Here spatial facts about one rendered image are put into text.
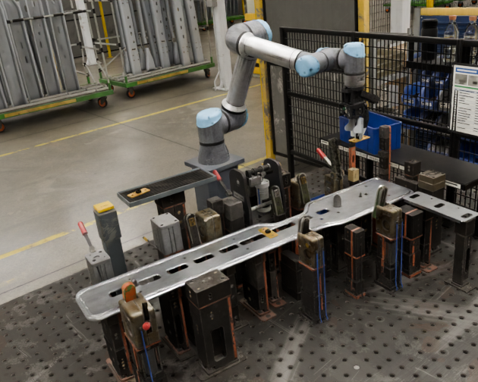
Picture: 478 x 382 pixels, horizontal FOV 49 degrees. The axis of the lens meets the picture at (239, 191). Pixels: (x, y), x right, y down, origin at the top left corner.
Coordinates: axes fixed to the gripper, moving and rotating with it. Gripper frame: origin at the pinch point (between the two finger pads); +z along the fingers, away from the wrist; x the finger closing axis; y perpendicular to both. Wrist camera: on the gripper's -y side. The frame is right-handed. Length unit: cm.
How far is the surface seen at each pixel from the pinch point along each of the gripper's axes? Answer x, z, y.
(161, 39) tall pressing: -761, 47, -255
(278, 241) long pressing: 7, 26, 47
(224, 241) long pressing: -6, 26, 62
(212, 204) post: -19, 17, 58
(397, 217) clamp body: 24.7, 25.3, 5.4
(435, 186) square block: 16.9, 25.0, -25.5
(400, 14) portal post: -285, 6, -340
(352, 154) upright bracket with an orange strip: -14.9, 14.9, -10.3
